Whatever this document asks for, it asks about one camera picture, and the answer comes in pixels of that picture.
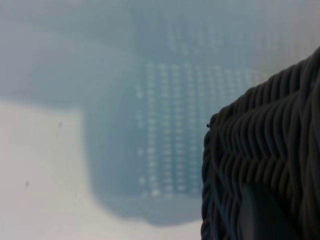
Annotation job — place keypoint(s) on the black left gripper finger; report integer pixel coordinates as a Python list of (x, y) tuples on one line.
[(262, 220)]

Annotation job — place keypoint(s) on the dark brown wicker basket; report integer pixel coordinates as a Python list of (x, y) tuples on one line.
[(262, 140)]

